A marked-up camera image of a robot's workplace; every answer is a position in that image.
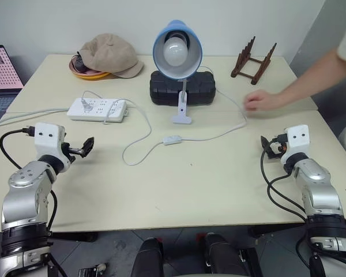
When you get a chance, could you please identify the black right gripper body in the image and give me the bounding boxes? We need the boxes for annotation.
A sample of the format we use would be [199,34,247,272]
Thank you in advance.
[266,133,289,160]

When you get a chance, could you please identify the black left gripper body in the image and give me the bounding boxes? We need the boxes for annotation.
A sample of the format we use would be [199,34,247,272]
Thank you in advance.
[62,141,77,164]

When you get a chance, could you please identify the grey cable connector plug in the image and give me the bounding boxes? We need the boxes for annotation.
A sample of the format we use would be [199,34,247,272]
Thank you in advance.
[80,98,93,113]

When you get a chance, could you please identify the blue clip desk lamp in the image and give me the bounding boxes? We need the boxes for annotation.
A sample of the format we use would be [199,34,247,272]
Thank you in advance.
[152,19,204,125]

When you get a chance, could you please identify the person's bare hand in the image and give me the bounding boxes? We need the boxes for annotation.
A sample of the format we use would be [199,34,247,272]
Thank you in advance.
[243,88,281,112]

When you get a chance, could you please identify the white power strip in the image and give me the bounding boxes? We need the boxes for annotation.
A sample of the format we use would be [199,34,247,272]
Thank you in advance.
[66,97,130,123]

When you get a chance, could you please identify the orange plate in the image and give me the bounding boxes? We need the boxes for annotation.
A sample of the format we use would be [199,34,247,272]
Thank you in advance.
[72,70,112,81]

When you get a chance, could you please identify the pink plate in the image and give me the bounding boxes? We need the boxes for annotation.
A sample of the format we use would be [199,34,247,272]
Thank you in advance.
[68,55,104,78]

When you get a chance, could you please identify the small black object in plate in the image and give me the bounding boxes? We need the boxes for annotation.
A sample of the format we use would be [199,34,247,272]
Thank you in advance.
[73,54,89,73]

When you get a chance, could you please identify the black plastic case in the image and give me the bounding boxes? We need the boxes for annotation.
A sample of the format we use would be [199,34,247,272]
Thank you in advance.
[148,70,218,107]

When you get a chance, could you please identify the brown wooden rack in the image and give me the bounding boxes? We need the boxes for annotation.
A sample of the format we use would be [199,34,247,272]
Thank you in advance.
[230,36,278,85]

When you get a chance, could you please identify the beige flat cap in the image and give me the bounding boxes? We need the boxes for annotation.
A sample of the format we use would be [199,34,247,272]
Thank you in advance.
[78,33,145,80]

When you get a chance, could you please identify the laptop with pink screen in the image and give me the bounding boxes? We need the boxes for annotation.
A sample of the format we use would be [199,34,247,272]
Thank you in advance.
[0,44,25,128]

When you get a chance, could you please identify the dark rounded shape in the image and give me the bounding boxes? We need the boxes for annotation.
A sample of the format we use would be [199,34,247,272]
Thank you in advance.
[130,237,166,277]
[202,232,249,277]

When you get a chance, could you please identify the small caster wheel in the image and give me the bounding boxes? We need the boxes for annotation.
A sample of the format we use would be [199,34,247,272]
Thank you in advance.
[78,263,108,277]

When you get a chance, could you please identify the white light bulb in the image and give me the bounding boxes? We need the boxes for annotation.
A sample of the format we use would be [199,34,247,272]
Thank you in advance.
[164,37,189,67]

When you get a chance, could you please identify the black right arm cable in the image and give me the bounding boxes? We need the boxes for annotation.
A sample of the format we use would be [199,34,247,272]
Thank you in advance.
[260,149,310,223]

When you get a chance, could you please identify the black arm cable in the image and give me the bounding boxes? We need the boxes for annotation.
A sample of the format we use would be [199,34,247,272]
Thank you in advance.
[260,149,310,223]
[0,126,60,232]

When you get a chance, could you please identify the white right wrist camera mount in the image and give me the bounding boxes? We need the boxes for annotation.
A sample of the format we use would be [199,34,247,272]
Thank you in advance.
[286,124,310,154]

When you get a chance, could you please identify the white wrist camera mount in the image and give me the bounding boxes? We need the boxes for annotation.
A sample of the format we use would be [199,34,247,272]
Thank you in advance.
[33,122,67,159]
[286,124,310,154]

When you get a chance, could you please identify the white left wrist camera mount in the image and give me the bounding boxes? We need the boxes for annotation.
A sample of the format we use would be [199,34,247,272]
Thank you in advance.
[33,122,67,159]

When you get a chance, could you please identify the white lamp cord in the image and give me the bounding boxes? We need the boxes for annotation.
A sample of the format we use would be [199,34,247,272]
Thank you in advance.
[81,65,249,167]

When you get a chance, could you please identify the white power strip cord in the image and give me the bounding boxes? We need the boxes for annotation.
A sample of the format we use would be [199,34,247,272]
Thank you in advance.
[0,107,70,129]

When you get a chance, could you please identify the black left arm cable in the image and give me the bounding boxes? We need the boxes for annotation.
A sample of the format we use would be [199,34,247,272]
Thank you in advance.
[0,126,60,232]

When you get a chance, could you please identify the black table frame bar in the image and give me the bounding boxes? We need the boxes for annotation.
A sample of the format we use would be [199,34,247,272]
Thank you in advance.
[47,231,99,244]
[247,222,307,239]

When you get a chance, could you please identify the white inline cord switch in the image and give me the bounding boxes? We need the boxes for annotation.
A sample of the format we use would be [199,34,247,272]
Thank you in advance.
[161,135,182,146]

